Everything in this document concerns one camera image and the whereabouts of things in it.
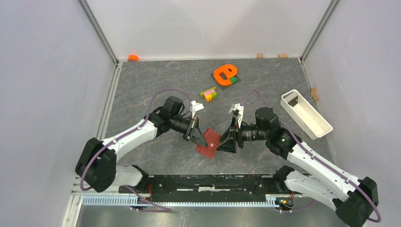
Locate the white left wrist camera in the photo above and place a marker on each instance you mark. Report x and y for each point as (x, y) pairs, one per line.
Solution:
(195, 106)

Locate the orange letter e shape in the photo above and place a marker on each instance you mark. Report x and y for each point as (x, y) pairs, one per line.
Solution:
(227, 70)

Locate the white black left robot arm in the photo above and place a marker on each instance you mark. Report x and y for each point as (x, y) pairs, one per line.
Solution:
(97, 165)

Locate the dark square base plate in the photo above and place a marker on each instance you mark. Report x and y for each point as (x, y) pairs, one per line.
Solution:
(223, 82)

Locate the wooden curved piece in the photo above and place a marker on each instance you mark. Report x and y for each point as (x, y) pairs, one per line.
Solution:
(314, 94)

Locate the white plastic tray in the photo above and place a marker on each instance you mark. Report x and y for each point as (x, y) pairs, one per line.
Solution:
(305, 115)

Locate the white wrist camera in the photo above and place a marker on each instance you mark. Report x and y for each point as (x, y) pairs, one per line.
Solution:
(195, 106)
(237, 110)

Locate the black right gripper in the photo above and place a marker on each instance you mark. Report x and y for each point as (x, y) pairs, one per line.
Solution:
(228, 144)

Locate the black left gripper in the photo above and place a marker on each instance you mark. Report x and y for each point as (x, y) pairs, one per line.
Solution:
(196, 136)

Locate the orange round cap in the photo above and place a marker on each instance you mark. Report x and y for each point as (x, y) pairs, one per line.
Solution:
(132, 57)

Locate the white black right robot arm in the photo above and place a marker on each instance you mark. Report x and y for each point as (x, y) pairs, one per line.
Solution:
(353, 199)

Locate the green small block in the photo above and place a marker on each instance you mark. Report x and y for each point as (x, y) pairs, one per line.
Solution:
(233, 80)

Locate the colourful block stack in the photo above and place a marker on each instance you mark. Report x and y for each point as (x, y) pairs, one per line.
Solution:
(209, 94)

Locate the red leather card holder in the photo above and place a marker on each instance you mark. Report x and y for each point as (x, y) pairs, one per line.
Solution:
(212, 139)

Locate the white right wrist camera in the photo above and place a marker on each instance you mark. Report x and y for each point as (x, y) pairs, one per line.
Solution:
(237, 110)

